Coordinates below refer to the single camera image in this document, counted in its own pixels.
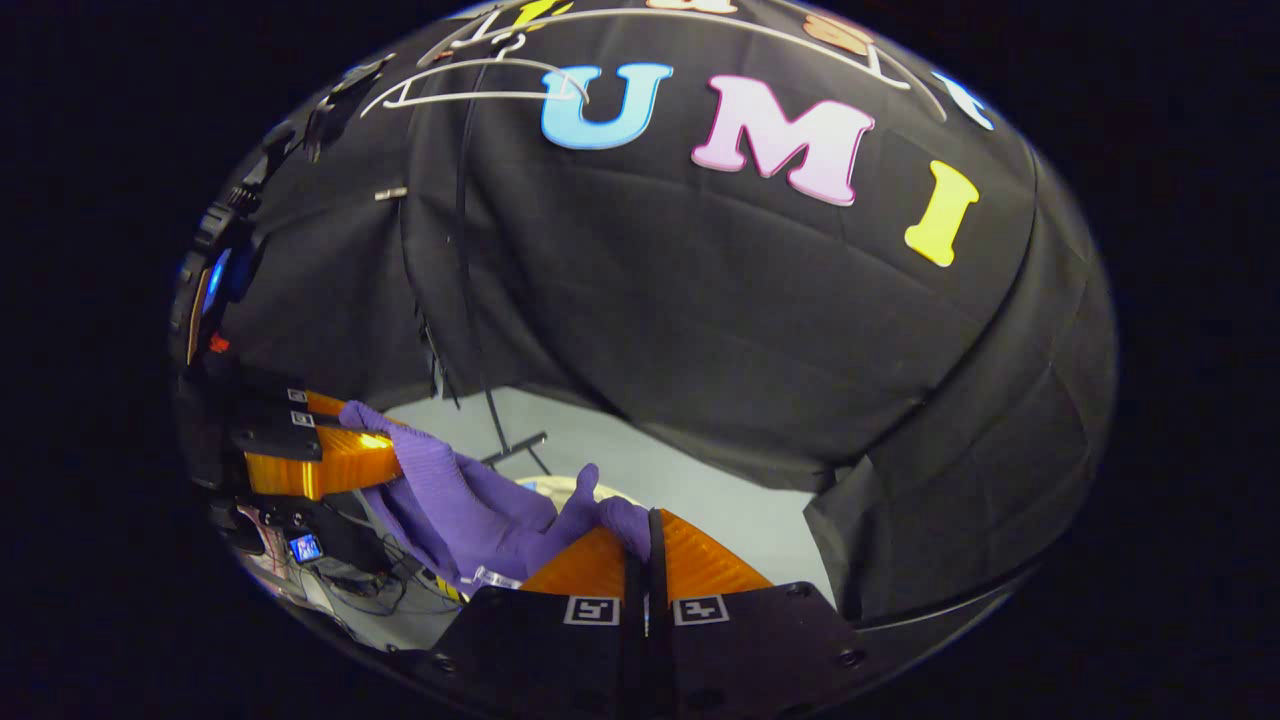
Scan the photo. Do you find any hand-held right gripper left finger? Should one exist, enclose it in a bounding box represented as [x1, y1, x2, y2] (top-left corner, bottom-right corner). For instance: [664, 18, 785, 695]
[418, 524, 647, 720]

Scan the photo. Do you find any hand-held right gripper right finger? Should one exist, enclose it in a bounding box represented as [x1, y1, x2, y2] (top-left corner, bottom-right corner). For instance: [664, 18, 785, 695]
[647, 507, 867, 720]

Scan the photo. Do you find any purple shirt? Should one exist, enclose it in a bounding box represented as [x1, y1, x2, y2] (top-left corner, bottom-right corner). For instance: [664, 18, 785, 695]
[337, 400, 653, 588]

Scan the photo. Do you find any white clothes hanger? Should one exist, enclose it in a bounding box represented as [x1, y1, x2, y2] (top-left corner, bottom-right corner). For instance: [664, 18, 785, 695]
[359, 34, 593, 120]
[418, 6, 948, 123]

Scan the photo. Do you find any tangle of thin cables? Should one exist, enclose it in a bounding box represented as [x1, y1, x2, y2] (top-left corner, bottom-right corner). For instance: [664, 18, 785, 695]
[325, 545, 463, 621]

